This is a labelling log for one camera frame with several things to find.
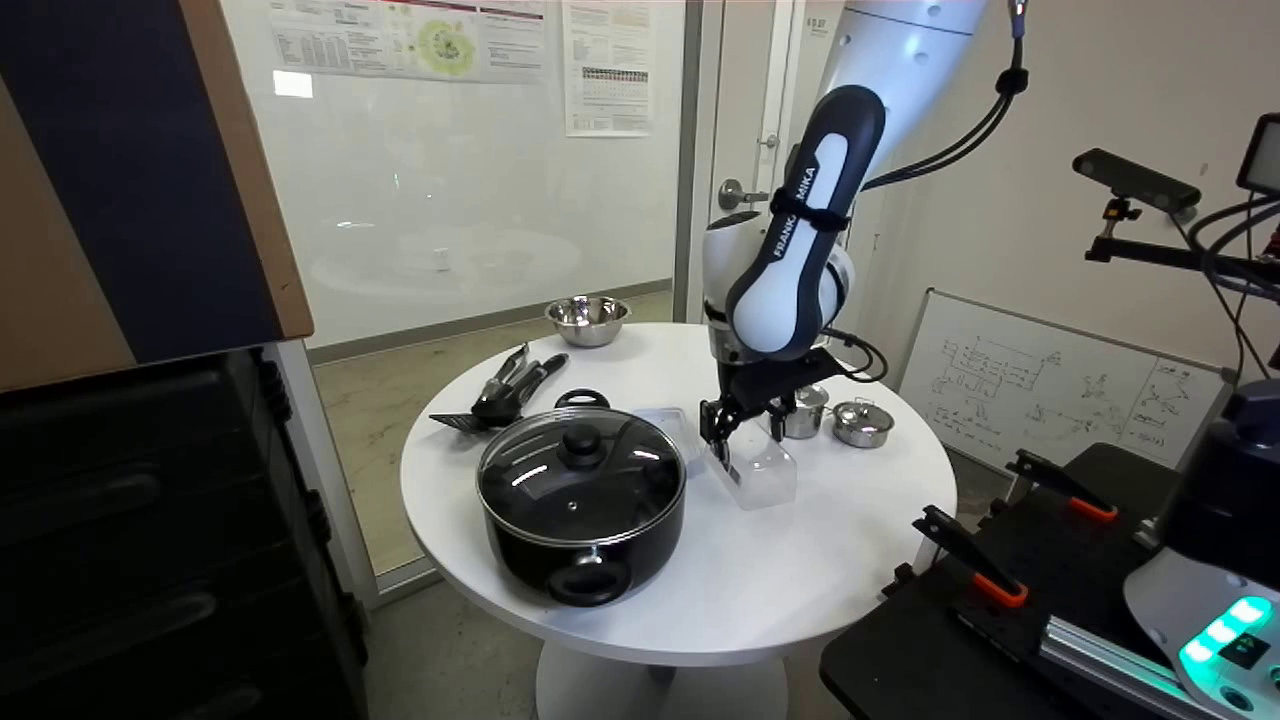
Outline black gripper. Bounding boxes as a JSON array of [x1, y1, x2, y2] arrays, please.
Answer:
[[695, 344, 848, 474]]

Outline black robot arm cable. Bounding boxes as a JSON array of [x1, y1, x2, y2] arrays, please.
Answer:
[[820, 0, 1036, 389]]

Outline black clamp orange handle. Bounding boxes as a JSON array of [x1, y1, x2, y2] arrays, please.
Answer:
[[909, 501, 1036, 614], [1005, 445, 1123, 526]]

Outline metal door handle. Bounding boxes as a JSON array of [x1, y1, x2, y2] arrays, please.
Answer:
[[716, 174, 779, 220]]

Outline narrow paper poster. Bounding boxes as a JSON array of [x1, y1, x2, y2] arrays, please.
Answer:
[[555, 0, 660, 139]]

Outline glass pot lid black knob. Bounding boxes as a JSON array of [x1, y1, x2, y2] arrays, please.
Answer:
[[478, 402, 687, 550]]

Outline steel bowl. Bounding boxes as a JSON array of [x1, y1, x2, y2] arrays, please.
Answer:
[[539, 292, 637, 352]]

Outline aluminium extrusion bar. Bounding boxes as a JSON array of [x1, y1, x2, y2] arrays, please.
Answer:
[[1036, 611, 1204, 712]]

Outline black plastic spatula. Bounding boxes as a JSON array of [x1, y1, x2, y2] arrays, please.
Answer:
[[429, 346, 571, 440]]

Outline black camera cables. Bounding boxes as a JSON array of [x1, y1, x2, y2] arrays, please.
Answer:
[[1181, 193, 1280, 389]]

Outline wide paper poster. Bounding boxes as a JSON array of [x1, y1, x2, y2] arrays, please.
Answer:
[[262, 0, 560, 86]]

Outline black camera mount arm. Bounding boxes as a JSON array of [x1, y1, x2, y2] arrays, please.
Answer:
[[1079, 197, 1280, 292]]

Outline black plastic tongs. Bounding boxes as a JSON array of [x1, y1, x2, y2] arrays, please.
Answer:
[[472, 341, 555, 426]]

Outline tall steel cup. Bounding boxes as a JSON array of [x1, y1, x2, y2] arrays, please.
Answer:
[[776, 385, 833, 445]]

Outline black camera on mount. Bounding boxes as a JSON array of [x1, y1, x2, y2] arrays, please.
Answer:
[[1070, 142, 1204, 220]]

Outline short steel cup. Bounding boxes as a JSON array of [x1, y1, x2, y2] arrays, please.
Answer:
[[829, 396, 900, 452]]

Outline black monitor screen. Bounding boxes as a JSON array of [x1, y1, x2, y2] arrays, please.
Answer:
[[1234, 106, 1280, 202]]

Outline wooden and blue panel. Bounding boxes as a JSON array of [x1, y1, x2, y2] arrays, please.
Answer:
[[0, 0, 321, 400]]

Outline black cooking pot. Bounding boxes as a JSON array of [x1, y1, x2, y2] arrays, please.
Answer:
[[472, 385, 691, 611]]

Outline whiteboard with drawings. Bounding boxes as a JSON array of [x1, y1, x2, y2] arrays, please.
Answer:
[[896, 285, 1238, 481]]

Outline black drawer cabinet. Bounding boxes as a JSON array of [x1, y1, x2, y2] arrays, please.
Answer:
[[0, 341, 372, 720]]

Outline black cart table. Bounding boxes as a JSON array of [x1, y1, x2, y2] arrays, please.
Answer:
[[816, 440, 1280, 720]]

